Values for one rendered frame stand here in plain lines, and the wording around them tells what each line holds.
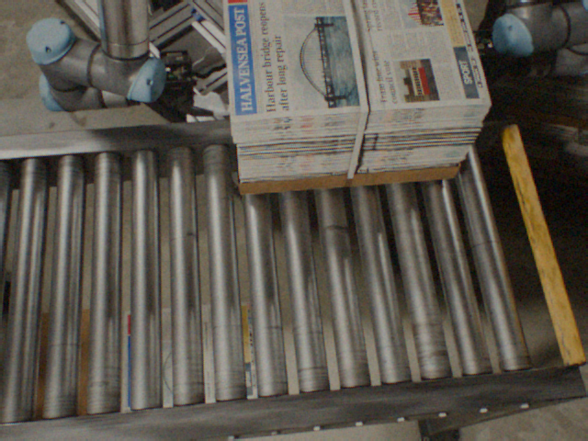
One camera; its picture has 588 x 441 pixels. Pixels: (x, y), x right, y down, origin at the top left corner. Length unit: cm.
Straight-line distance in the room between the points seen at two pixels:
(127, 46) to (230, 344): 49
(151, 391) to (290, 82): 51
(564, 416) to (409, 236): 102
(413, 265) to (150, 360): 45
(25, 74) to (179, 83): 130
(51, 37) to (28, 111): 120
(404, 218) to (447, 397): 30
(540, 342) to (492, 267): 90
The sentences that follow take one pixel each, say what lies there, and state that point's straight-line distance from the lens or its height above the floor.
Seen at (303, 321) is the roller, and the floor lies 80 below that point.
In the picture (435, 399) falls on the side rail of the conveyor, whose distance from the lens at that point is 96.
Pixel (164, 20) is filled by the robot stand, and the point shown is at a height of 22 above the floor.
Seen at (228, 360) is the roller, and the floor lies 80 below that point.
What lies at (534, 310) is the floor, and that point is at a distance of 194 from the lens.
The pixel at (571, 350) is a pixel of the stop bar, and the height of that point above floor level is 82.
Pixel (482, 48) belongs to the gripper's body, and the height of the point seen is 85.
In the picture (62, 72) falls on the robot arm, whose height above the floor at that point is 92.
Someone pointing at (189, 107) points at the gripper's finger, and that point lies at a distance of 113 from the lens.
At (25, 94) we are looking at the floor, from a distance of 229.
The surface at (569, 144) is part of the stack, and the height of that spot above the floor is 29.
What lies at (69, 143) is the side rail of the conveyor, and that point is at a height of 80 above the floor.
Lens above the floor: 173
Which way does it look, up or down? 67 degrees down
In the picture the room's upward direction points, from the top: 3 degrees clockwise
